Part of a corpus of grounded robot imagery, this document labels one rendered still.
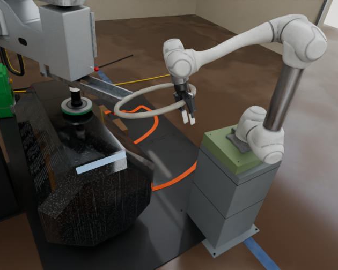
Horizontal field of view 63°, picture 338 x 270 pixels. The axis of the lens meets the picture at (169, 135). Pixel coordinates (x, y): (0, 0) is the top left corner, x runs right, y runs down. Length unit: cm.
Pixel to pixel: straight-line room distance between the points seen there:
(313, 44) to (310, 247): 180
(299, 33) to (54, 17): 127
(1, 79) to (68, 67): 181
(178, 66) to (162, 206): 159
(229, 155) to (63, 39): 121
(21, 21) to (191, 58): 125
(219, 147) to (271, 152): 36
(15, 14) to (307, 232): 275
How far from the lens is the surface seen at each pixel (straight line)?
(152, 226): 239
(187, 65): 118
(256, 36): 146
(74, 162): 173
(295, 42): 136
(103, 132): 193
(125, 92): 182
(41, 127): 216
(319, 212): 300
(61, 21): 177
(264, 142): 160
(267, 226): 265
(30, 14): 218
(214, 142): 183
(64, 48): 183
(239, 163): 175
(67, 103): 216
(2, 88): 362
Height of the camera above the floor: 199
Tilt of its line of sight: 37 degrees down
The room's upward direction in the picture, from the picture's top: 7 degrees clockwise
